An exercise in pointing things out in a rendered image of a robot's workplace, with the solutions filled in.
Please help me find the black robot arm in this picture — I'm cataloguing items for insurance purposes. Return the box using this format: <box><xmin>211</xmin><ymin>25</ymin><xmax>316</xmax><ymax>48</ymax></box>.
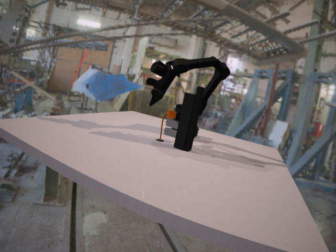
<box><xmin>146</xmin><ymin>56</ymin><xmax>230</xmax><ymax>116</ymax></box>

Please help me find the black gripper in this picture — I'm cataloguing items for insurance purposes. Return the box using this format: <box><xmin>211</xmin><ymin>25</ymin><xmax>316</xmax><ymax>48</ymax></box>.
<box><xmin>149</xmin><ymin>78</ymin><xmax>171</xmax><ymax>106</ymax></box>

